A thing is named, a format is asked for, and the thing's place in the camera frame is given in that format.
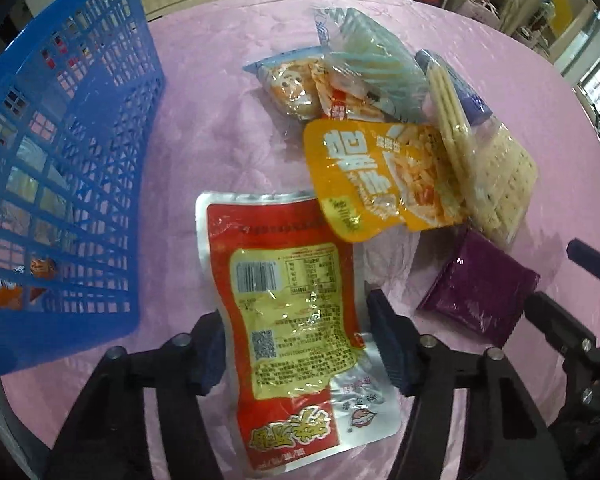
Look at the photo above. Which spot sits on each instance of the small red orange packet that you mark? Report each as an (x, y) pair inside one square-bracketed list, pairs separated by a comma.
[(345, 100)]

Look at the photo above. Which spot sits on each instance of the pink bag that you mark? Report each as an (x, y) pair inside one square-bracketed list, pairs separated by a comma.
[(480, 12)]

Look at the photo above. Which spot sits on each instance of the yellow snack packet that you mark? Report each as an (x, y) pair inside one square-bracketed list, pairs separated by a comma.
[(340, 160)]

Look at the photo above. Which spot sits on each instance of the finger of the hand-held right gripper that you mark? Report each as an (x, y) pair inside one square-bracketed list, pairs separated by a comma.
[(595, 262), (555, 317)]

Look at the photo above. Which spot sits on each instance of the orange snack packet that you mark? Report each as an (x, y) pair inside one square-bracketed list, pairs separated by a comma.
[(7, 295)]

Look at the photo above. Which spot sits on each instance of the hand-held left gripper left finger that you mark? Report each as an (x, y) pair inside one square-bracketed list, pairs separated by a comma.
[(212, 355)]

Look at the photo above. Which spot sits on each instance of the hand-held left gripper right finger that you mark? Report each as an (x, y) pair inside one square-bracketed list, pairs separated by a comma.
[(387, 340)]

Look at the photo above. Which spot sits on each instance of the clear square cracker packet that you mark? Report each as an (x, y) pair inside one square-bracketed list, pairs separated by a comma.
[(505, 175)]

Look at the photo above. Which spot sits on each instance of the purple snack packet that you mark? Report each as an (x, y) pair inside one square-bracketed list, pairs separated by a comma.
[(475, 285)]

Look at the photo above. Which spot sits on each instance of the bun packet with orange cartoon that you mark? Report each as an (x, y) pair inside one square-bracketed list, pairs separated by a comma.
[(290, 85), (44, 267)]

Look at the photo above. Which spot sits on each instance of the blue plastic basket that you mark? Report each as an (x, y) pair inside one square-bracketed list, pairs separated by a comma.
[(80, 340)]

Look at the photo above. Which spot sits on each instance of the large red snack packet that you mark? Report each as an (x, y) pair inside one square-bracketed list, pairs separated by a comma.
[(280, 240)]

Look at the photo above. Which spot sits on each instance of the blue-ended cracker packet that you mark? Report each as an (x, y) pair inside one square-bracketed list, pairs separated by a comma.
[(447, 105)]

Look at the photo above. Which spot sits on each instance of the blue white striped packet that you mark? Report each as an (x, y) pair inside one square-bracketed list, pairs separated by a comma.
[(375, 55)]

